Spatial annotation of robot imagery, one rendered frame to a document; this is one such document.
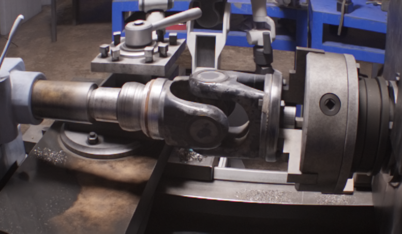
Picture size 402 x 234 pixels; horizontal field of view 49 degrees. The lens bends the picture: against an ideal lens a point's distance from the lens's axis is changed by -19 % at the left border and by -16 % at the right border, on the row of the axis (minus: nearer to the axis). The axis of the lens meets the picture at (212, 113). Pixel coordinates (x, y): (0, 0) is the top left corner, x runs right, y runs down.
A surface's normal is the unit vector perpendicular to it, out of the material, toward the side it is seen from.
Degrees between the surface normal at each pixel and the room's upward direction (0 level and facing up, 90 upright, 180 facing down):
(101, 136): 0
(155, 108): 62
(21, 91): 51
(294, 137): 20
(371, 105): 39
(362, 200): 0
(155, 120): 84
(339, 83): 32
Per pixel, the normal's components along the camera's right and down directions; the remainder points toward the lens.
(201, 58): -0.15, 0.40
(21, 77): -0.01, -0.73
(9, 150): 0.99, 0.08
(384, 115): -0.11, -0.22
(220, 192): 0.01, -0.90
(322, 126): -0.14, 0.04
